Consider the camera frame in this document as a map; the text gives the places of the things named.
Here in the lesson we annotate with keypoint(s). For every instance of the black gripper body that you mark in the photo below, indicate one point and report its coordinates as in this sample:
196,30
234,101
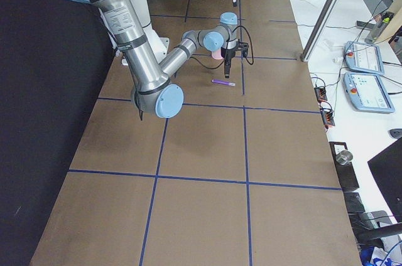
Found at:
227,54

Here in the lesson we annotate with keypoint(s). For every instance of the purple highlighter pen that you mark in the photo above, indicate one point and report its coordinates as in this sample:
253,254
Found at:
221,82

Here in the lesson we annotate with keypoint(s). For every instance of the pink mesh pen holder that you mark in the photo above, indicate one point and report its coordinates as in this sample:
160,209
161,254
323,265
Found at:
217,54

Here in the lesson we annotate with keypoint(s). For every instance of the orange black connector block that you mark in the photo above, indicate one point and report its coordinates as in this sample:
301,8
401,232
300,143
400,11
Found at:
321,93

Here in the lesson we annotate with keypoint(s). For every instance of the upper blue teach pendant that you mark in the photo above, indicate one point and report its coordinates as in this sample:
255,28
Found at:
361,57

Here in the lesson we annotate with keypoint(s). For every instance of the blue teach pendant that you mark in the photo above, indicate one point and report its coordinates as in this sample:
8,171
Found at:
367,93
361,57

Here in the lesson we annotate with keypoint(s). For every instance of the lower blue teach pendant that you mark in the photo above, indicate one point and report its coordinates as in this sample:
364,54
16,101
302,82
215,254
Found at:
367,93

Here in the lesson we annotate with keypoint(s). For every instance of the silver metal cylinder weight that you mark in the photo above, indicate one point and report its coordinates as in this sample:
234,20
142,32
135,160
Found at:
343,157

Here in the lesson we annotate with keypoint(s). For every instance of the black computer mouse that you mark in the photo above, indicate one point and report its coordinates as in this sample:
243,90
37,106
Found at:
395,133

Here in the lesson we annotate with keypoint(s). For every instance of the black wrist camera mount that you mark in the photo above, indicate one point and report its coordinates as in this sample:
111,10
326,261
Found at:
243,48

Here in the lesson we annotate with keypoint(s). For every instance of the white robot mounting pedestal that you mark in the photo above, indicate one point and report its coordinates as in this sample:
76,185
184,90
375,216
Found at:
147,21

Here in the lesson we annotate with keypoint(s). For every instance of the aluminium frame post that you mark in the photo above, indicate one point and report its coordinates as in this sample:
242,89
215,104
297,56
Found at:
318,29

